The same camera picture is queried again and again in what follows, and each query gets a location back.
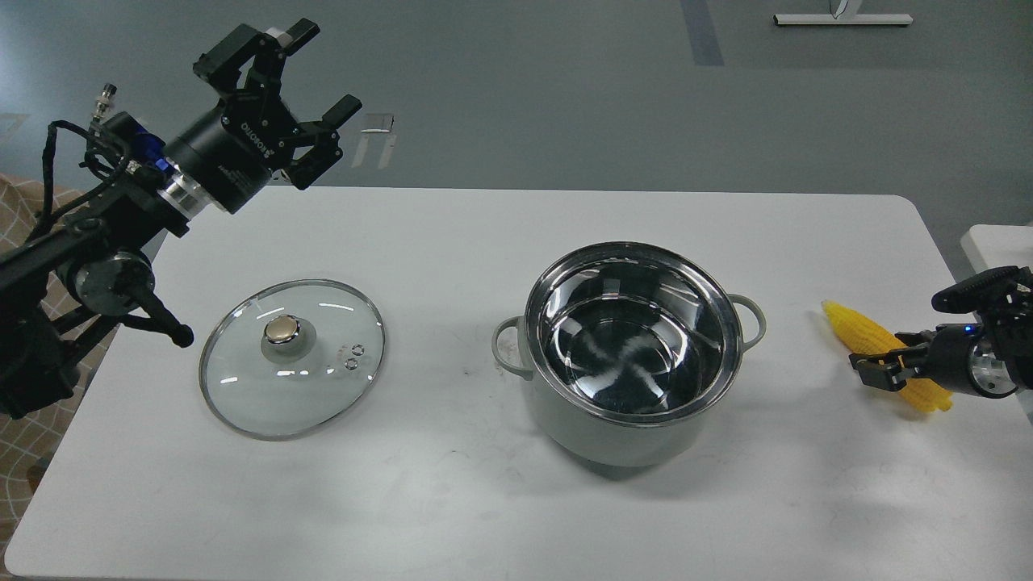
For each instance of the white stand base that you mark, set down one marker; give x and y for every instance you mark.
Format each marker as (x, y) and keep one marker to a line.
(843, 14)

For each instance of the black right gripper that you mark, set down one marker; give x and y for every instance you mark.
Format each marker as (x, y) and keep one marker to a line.
(957, 357)

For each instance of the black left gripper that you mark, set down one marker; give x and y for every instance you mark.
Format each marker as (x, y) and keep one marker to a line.
(234, 148)

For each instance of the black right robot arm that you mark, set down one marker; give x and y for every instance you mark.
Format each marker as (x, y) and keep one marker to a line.
(1000, 300)

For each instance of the yellow corn cob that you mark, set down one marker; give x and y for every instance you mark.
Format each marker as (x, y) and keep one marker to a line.
(863, 336)

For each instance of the beige checkered cloth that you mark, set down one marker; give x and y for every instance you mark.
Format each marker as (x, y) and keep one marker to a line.
(28, 444)

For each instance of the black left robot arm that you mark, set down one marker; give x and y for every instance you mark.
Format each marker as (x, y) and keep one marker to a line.
(110, 188)

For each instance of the glass pot lid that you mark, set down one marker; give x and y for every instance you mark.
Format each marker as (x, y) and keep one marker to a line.
(292, 358)

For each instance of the grey steel cooking pot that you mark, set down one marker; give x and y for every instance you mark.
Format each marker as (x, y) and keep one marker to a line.
(624, 348)

